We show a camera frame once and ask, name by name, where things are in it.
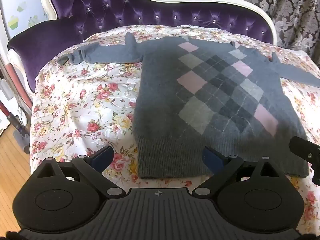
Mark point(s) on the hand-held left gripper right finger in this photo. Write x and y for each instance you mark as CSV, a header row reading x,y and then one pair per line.
x,y
213,159

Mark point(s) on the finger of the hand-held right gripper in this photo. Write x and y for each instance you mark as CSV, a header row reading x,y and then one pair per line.
x,y
301,147

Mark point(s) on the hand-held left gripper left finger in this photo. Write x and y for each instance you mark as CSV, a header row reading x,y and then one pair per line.
x,y
101,158

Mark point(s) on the grey argyle knit sweater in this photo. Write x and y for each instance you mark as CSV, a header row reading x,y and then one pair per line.
x,y
200,92

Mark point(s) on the floral printed blanket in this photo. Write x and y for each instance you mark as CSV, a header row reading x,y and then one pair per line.
x,y
82,105

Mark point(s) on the red and white appliance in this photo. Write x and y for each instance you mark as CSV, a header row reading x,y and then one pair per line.
x,y
12,110

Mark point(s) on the brown damask curtain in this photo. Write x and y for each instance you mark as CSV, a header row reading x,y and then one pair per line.
x,y
275,7

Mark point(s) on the purple tufted sofa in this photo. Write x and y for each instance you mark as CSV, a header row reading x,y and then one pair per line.
x,y
100,5

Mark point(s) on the green cupcake wall sticker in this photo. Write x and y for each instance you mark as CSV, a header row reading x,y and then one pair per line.
x,y
15,21

